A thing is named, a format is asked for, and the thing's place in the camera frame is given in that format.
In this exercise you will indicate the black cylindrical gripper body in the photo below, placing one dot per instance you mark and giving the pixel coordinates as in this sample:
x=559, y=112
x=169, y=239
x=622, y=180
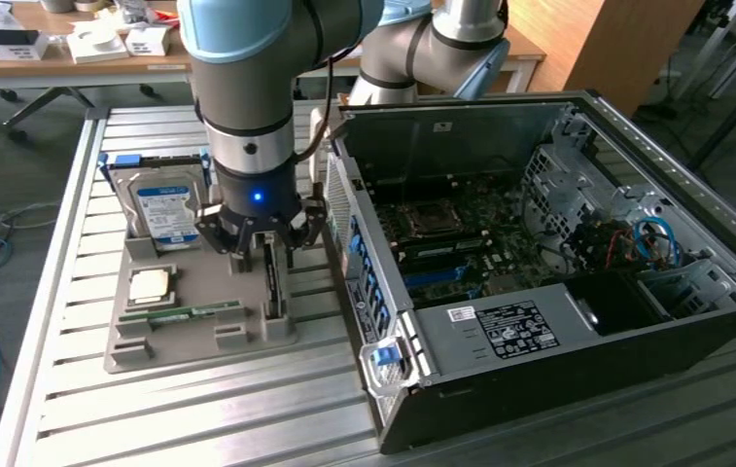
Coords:
x=258, y=194

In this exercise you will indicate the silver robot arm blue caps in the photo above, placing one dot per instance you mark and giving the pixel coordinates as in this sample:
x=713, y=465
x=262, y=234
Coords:
x=245, y=73

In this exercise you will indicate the hard disk in blue carrier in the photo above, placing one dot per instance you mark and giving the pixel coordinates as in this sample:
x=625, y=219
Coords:
x=161, y=204

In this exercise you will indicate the grey parts rack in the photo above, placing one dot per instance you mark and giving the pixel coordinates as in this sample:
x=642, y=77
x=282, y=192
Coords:
x=211, y=292

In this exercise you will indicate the silver CPU chip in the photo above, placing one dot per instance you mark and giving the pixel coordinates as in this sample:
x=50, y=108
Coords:
x=150, y=284

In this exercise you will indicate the metal CPU socket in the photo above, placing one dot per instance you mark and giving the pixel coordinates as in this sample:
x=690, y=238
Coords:
x=435, y=218

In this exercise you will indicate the green RAM stick black chips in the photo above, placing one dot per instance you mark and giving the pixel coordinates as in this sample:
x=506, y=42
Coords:
x=446, y=248

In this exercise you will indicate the blue expansion slot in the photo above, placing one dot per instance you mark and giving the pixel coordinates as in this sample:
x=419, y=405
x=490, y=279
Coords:
x=433, y=279

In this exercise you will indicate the blue case latch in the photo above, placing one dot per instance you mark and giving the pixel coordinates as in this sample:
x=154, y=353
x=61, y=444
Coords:
x=385, y=355

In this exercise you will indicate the green motherboard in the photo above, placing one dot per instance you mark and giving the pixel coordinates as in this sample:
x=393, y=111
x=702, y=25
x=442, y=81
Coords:
x=505, y=253

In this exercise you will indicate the grey power supply unit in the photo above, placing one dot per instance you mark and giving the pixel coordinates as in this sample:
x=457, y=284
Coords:
x=446, y=340

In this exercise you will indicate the grey chipset heatsink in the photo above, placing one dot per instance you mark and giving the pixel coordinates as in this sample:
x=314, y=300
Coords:
x=505, y=286

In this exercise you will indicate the small white box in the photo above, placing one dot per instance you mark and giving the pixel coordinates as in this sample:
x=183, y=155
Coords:
x=147, y=44

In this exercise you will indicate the white box with tape roll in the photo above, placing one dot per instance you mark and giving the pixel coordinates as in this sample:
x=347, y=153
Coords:
x=98, y=48

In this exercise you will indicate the wooden desk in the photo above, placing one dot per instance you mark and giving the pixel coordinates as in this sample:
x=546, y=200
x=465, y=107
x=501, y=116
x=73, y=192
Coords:
x=50, y=68

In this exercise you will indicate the beige tape roll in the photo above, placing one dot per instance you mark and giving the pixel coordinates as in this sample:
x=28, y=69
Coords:
x=90, y=6

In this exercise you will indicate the white box black lid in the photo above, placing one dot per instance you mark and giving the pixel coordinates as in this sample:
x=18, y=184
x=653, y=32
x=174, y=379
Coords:
x=21, y=51

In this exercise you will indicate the grey cup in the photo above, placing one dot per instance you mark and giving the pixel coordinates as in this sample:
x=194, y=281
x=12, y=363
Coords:
x=58, y=6

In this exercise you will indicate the black fan shroud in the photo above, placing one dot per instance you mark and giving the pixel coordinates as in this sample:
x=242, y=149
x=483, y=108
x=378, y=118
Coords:
x=614, y=304

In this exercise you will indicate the black open PC case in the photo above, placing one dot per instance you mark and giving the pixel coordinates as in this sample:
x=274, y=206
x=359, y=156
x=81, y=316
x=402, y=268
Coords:
x=537, y=404

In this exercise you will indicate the metal disk bay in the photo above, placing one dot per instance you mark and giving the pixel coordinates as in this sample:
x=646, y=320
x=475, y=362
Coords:
x=705, y=287

